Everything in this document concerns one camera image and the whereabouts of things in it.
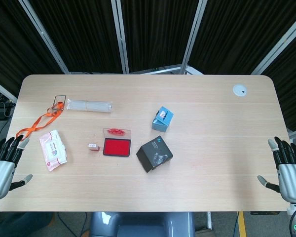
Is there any pink wet wipes pack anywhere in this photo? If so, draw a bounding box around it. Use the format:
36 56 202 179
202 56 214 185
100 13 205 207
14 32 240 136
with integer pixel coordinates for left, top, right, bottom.
38 129 68 173

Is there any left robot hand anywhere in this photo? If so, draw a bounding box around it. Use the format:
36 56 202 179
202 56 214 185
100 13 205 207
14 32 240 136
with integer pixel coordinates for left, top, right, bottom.
0 137 33 199

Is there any white cable grommet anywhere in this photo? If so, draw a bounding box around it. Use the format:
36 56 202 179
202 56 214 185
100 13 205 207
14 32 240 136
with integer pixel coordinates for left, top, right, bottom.
232 84 248 97

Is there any blue cardboard box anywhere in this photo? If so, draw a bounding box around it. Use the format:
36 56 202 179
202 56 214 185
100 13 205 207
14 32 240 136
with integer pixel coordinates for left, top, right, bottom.
151 106 174 133

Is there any clear badge holder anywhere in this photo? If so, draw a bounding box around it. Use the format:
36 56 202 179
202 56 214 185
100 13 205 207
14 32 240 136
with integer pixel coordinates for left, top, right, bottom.
52 95 67 111

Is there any black product box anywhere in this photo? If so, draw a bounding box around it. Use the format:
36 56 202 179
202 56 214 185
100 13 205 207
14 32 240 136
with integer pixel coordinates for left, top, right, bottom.
136 135 174 174

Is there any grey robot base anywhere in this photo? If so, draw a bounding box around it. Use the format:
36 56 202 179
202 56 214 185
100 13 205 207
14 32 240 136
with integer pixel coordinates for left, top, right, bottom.
89 211 196 237

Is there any red ink pad case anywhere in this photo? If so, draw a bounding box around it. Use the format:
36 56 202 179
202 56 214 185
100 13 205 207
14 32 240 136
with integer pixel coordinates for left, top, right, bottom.
102 127 132 157

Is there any clear plastic tube pack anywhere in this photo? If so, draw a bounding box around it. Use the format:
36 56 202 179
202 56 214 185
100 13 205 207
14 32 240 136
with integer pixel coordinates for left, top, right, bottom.
66 98 113 114

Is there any orange lanyard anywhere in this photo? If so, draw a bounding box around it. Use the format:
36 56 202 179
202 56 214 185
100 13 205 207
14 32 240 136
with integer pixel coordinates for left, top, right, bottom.
15 101 65 139

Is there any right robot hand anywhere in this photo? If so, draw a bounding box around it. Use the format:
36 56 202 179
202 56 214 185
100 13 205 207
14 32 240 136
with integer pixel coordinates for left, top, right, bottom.
257 136 296 204

